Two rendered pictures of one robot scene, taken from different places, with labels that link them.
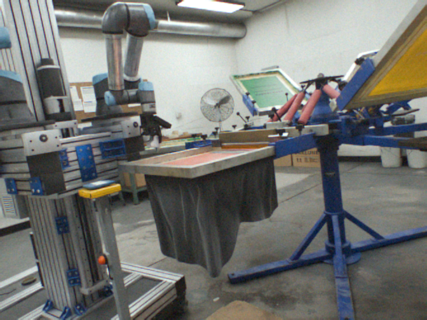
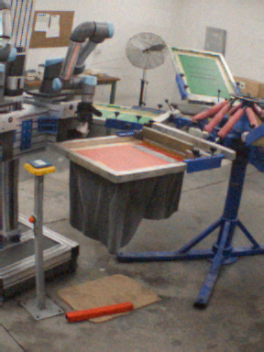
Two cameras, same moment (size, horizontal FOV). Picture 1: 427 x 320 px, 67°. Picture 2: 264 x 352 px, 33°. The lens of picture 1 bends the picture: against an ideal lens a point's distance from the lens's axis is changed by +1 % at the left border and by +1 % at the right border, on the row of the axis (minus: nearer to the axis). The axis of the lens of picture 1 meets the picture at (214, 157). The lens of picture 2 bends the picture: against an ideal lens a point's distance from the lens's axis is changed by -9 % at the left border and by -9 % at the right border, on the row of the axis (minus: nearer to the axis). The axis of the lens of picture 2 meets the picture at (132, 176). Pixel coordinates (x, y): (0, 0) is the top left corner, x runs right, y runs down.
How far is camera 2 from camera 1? 1.13 m
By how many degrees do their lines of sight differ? 11
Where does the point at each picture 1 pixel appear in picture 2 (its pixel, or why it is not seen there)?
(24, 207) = not seen: outside the picture
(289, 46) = (240, 17)
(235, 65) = (178, 12)
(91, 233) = (14, 190)
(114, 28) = (81, 38)
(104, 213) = (39, 186)
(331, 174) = (236, 184)
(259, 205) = (161, 207)
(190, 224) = (102, 211)
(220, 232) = (125, 224)
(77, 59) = not seen: outside the picture
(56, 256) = not seen: outside the picture
